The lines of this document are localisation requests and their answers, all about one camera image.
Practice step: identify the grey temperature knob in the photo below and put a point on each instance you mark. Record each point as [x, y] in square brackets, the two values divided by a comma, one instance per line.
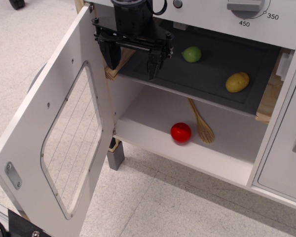
[245, 9]

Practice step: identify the grey round push button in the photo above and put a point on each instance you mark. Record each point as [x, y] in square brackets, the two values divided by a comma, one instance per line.
[177, 3]

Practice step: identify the dark grey oven tray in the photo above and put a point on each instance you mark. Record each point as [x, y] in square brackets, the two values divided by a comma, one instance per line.
[222, 56]

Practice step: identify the green toy lime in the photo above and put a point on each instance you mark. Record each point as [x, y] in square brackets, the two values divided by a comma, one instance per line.
[192, 54]

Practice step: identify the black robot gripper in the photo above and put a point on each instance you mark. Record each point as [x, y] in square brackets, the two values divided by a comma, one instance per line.
[132, 26]

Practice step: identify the wooden slotted spoon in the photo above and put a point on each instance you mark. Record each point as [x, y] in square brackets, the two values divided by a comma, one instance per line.
[204, 131]

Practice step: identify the metal magnet catch plate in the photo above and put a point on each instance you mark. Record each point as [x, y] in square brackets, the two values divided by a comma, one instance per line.
[13, 175]

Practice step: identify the red toy tomato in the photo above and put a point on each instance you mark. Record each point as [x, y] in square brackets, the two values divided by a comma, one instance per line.
[180, 132]

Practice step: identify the black base plate with screw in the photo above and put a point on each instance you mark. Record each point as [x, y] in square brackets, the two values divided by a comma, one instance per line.
[20, 227]

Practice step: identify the white right cabinet door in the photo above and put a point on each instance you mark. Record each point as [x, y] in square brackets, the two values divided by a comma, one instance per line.
[277, 170]

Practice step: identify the grey cabinet leg cap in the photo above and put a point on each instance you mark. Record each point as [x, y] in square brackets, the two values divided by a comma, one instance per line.
[116, 156]

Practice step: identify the black caster wheel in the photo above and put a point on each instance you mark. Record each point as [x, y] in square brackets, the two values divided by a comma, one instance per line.
[17, 4]

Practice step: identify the white oven door with window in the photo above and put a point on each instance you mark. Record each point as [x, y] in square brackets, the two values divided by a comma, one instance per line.
[22, 143]

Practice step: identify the white toy kitchen cabinet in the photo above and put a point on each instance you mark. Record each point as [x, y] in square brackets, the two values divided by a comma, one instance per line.
[143, 114]

